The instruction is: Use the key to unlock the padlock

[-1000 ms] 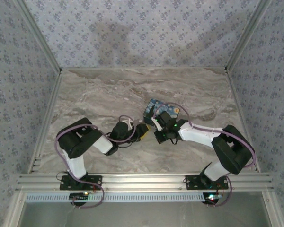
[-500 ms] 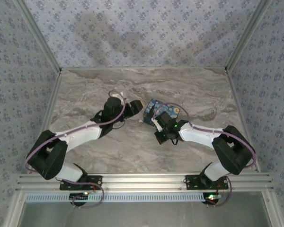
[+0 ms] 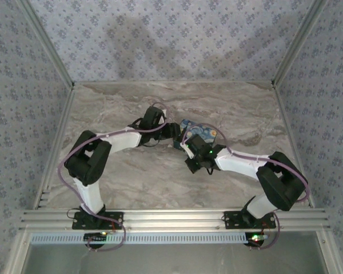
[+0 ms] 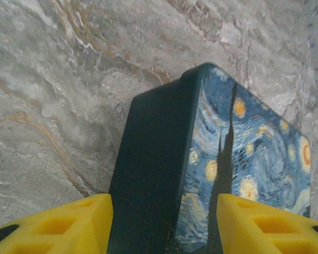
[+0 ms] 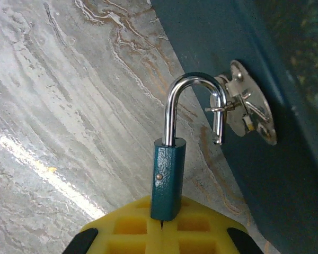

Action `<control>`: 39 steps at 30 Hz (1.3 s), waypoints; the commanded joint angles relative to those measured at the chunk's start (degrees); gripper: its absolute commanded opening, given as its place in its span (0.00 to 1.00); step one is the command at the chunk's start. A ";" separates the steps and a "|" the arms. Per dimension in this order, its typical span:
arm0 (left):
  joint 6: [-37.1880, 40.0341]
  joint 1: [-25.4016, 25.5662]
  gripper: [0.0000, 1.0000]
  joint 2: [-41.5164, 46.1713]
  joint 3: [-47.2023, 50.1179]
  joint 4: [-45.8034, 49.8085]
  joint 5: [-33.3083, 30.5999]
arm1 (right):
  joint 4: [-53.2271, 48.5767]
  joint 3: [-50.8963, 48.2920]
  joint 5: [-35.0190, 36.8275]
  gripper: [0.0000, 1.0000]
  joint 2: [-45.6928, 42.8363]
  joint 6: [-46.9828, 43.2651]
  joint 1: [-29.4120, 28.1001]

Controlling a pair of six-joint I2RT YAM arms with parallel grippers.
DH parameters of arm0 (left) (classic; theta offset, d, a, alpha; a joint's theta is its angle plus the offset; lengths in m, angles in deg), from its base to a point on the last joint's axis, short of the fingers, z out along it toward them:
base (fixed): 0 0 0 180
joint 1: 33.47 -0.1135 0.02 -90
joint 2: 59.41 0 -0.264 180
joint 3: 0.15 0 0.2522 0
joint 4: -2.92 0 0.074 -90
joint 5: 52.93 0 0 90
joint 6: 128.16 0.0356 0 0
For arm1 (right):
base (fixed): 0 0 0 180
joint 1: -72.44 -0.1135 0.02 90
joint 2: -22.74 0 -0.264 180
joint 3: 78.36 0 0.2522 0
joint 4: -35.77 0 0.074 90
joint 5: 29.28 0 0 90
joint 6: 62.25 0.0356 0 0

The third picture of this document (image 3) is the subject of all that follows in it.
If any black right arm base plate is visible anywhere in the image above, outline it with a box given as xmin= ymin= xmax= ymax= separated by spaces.
xmin=222 ymin=211 xmax=277 ymax=231

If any controller board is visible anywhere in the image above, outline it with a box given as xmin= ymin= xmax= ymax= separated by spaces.
xmin=83 ymin=232 xmax=109 ymax=248
xmin=245 ymin=232 xmax=269 ymax=248

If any slotted grey cable duct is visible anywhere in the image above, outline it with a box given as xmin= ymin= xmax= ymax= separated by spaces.
xmin=30 ymin=232 xmax=248 ymax=246

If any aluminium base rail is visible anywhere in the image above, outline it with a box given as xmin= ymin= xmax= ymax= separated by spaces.
xmin=19 ymin=208 xmax=331 ymax=232

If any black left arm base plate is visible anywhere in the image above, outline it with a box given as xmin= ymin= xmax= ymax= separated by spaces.
xmin=71 ymin=211 xmax=125 ymax=231

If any starry night painted tin box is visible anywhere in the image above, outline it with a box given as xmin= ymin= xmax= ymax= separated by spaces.
xmin=173 ymin=118 xmax=219 ymax=151

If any right controller board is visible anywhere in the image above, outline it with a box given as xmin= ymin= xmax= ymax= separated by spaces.
xmin=245 ymin=232 xmax=269 ymax=248

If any aluminium side rail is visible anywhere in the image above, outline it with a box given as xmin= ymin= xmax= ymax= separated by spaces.
xmin=34 ymin=85 xmax=77 ymax=211
xmin=274 ymin=85 xmax=316 ymax=208

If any left controller board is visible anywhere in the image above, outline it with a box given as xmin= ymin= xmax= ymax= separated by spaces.
xmin=83 ymin=232 xmax=109 ymax=248

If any aluminium frame post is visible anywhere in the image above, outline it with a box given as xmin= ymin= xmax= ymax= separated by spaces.
xmin=271 ymin=0 xmax=329 ymax=88
xmin=17 ymin=0 xmax=75 ymax=90

